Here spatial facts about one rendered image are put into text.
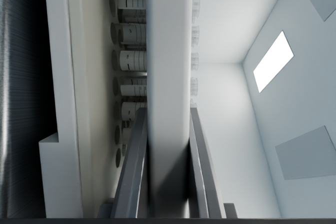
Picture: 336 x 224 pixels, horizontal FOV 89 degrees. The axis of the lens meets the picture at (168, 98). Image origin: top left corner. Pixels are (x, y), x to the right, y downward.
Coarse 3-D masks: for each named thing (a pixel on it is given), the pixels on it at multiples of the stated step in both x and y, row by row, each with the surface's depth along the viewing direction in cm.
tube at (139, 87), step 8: (120, 80) 11; (128, 80) 11; (136, 80) 11; (144, 80) 11; (192, 80) 12; (112, 88) 11; (120, 88) 11; (128, 88) 11; (136, 88) 11; (144, 88) 11; (192, 88) 11
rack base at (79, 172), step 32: (64, 0) 7; (96, 0) 9; (64, 32) 7; (96, 32) 9; (64, 64) 7; (96, 64) 9; (64, 96) 8; (96, 96) 9; (64, 128) 8; (96, 128) 9; (64, 160) 8; (96, 160) 9; (64, 192) 8; (96, 192) 9
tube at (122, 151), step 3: (117, 150) 12; (120, 150) 12; (123, 150) 12; (117, 153) 12; (120, 153) 12; (123, 153) 12; (117, 156) 12; (120, 156) 12; (123, 156) 12; (117, 159) 12; (120, 159) 12; (123, 159) 12; (117, 162) 12; (120, 162) 12; (117, 165) 12; (120, 165) 12
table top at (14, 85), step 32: (0, 0) 7; (32, 0) 8; (0, 32) 7; (32, 32) 8; (0, 64) 7; (32, 64) 8; (0, 96) 7; (32, 96) 8; (0, 128) 7; (32, 128) 8; (0, 160) 7; (32, 160) 8; (0, 192) 7; (32, 192) 8
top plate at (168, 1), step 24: (168, 0) 7; (168, 24) 7; (168, 48) 7; (168, 72) 7; (168, 96) 8; (168, 120) 8; (168, 144) 8; (168, 168) 8; (168, 192) 8; (168, 216) 8
